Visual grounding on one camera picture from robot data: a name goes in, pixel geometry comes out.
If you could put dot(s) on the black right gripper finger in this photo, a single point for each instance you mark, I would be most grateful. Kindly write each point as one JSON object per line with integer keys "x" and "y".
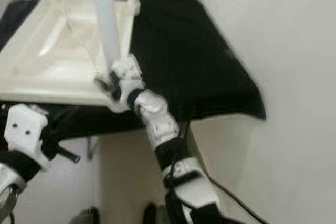
{"x": 104, "y": 85}

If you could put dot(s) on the white plastic children table top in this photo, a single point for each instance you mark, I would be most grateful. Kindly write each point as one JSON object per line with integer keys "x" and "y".
{"x": 52, "y": 56}

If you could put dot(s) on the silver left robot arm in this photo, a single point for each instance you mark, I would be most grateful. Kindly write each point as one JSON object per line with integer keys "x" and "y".
{"x": 13, "y": 174}

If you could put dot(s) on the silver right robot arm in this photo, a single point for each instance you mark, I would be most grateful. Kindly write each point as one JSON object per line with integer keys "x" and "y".
{"x": 160, "y": 121}

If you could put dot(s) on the black table cloth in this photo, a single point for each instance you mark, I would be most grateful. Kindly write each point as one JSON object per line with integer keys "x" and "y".
{"x": 189, "y": 51}

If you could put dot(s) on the dark right robot foot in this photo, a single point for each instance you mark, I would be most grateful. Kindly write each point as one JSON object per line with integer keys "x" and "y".
{"x": 149, "y": 214}

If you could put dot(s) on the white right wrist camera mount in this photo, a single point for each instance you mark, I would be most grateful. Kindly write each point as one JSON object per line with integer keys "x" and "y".
{"x": 128, "y": 72}

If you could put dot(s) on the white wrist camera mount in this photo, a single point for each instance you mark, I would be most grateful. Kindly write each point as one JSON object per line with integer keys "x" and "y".
{"x": 26, "y": 129}
{"x": 128, "y": 72}

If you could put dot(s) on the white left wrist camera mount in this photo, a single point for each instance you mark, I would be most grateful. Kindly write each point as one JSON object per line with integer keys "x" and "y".
{"x": 26, "y": 129}

